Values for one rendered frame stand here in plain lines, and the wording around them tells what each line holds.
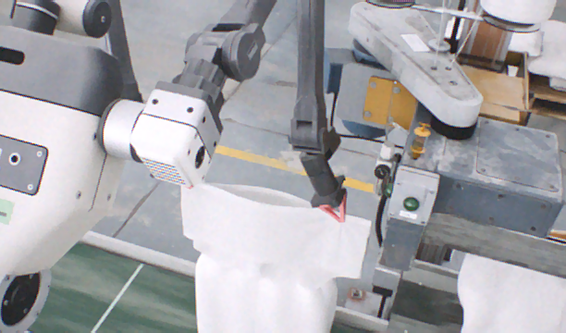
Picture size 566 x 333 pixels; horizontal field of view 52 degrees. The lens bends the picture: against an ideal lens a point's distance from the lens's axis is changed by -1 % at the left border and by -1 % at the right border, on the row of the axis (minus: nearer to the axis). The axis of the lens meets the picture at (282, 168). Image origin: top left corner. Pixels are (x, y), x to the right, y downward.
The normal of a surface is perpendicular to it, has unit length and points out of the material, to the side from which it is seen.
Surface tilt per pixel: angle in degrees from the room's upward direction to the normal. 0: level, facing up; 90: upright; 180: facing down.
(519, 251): 90
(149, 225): 0
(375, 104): 90
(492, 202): 90
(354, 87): 90
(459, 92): 0
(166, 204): 0
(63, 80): 50
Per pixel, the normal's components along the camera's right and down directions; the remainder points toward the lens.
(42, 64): -0.20, -0.08
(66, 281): 0.07, -0.79
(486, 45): -0.31, 0.56
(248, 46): 0.88, 0.11
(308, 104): -0.47, 0.21
